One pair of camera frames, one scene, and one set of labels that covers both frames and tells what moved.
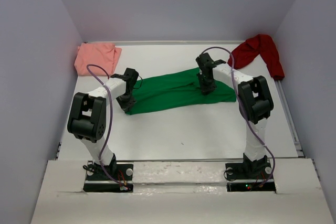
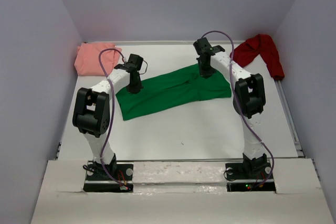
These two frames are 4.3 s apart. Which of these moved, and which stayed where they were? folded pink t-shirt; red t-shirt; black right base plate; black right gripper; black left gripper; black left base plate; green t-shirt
Moved: black left gripper; green t-shirt; black right gripper
Stayed: folded pink t-shirt; red t-shirt; black right base plate; black left base plate
